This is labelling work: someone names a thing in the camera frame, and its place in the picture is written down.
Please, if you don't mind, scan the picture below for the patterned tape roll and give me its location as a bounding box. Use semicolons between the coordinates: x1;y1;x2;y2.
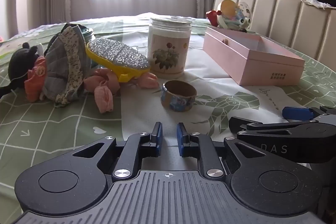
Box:
161;80;197;112

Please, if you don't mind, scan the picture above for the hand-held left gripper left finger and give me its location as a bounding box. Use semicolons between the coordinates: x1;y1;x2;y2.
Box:
70;122;163;180

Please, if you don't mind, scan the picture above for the orange fabric doll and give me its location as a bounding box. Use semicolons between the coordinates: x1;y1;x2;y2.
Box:
24;56;48;103

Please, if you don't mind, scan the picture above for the beige padded headboard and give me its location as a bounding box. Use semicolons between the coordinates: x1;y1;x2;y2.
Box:
212;0;336;64

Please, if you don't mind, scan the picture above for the pink cardboard box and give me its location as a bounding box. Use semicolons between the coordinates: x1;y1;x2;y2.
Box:
203;27;305;86

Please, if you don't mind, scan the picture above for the red toy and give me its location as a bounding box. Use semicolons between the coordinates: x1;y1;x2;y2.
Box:
206;10;222;28

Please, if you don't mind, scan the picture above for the pink fabric rosebud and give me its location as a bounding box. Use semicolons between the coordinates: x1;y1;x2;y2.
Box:
83;68;121;96
137;71;160;90
94;85;115;113

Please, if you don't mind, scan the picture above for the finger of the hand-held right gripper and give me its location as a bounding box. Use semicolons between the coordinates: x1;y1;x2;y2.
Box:
282;106;336;120
228;116;314;133

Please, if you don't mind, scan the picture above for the glass jar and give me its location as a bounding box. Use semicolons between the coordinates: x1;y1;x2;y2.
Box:
79;26;100;68

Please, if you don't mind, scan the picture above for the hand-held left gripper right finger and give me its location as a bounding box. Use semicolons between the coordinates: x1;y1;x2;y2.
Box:
177;123;266;180

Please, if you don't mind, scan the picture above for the grey patchwork fabric hat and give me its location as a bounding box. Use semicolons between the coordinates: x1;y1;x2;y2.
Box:
41;23;89;108

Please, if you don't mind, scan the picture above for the white jar with floral label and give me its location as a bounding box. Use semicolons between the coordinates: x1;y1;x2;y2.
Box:
147;17;193;75

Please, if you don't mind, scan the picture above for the white plastic bag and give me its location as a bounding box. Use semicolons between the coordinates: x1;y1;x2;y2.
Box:
299;0;336;10

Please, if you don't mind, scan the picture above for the green grid bedsheet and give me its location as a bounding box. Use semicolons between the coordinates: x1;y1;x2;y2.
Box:
0;13;336;224

